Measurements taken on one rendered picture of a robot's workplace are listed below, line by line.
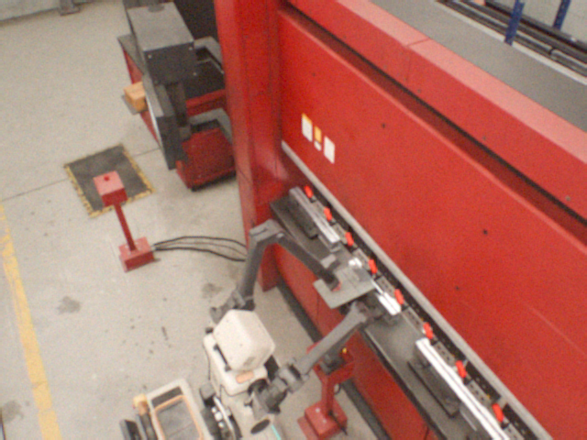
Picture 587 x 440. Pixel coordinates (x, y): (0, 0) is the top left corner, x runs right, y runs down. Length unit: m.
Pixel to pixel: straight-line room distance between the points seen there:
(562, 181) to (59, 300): 3.54
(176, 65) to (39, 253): 2.42
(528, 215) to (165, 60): 1.79
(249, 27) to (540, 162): 1.55
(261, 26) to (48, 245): 2.79
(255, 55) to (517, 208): 1.52
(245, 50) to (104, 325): 2.24
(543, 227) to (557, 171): 0.19
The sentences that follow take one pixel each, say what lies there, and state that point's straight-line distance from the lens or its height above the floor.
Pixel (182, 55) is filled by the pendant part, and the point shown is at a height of 1.89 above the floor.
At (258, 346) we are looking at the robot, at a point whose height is 1.36.
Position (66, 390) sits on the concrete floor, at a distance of 3.75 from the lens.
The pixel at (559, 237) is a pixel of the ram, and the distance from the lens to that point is 1.54.
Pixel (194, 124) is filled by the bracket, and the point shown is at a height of 1.21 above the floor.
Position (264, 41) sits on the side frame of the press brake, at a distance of 2.61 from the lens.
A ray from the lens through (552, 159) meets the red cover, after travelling 1.44.
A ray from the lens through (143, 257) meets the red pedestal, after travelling 4.12.
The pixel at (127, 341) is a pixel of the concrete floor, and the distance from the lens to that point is 3.79.
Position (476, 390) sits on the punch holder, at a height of 1.14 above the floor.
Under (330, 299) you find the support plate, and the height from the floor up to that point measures 1.00.
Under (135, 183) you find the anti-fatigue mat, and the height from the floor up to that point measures 0.01.
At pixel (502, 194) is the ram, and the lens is 1.62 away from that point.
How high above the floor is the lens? 3.07
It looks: 45 degrees down
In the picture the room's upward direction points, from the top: 2 degrees counter-clockwise
